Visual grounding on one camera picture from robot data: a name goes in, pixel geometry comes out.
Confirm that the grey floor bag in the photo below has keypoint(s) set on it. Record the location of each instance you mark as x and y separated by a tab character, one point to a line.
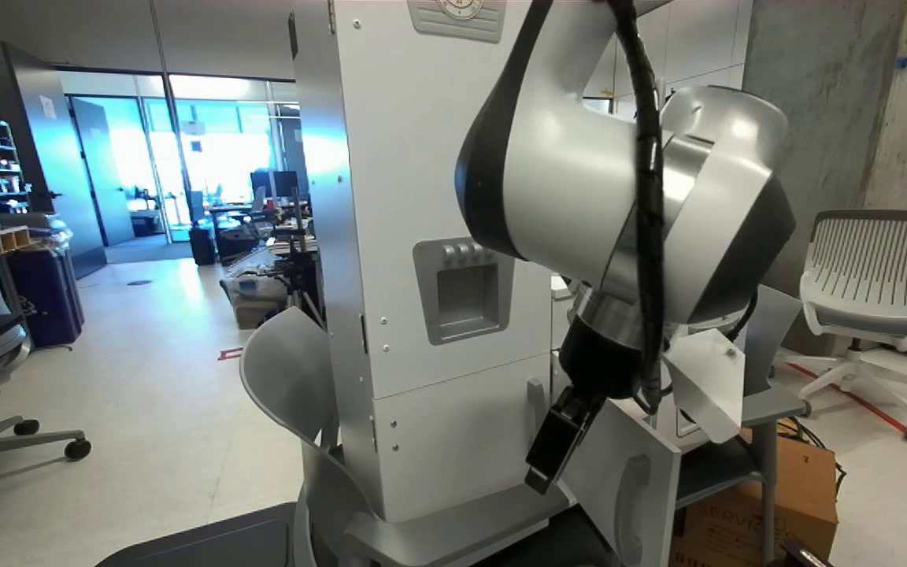
253	293

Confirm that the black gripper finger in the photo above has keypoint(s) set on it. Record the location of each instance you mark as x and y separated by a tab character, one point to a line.
584	426
548	453

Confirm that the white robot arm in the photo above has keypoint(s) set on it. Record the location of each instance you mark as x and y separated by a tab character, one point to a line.
598	158

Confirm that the grey toy clock panel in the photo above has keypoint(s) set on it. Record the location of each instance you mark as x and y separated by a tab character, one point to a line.
455	17

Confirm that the brown cardboard box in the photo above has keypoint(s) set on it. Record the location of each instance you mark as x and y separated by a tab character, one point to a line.
803	494

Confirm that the white cupboard door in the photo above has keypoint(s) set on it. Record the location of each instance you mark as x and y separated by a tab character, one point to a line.
622	494

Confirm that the dark blue suitcase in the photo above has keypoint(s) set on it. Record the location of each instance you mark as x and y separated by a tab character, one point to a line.
45	293

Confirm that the white wrist camera plate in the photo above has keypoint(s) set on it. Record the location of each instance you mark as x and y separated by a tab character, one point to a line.
706	384

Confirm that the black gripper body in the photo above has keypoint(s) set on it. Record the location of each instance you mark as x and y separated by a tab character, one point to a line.
612	367

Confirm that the white mesh office chair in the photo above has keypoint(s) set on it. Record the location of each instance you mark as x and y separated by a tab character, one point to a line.
879	278

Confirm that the grey toy ice dispenser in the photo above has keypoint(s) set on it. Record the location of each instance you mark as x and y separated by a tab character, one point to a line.
457	288

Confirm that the white toy kitchen set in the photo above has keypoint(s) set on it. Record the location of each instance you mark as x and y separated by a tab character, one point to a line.
402	158

